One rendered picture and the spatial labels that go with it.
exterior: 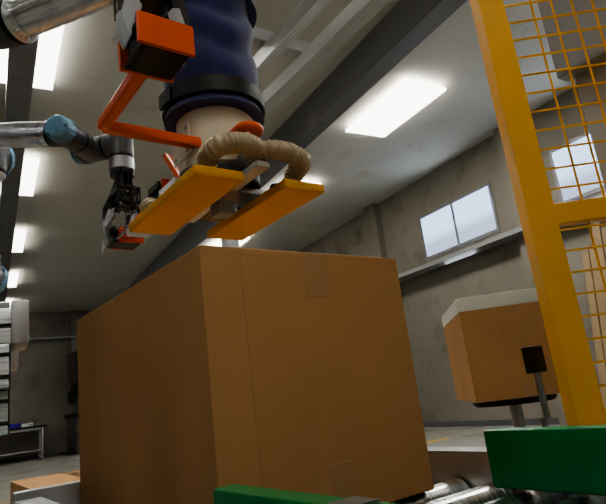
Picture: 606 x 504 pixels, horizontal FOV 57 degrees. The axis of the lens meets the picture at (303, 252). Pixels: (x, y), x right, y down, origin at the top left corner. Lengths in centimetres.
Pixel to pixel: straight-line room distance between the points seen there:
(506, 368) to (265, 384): 158
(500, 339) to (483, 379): 17
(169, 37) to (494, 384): 179
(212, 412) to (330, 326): 24
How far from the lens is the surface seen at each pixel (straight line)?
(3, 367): 131
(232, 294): 81
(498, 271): 831
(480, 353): 228
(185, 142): 116
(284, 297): 85
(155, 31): 87
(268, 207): 119
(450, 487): 108
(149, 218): 120
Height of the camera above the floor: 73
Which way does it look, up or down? 14 degrees up
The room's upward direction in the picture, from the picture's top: 7 degrees counter-clockwise
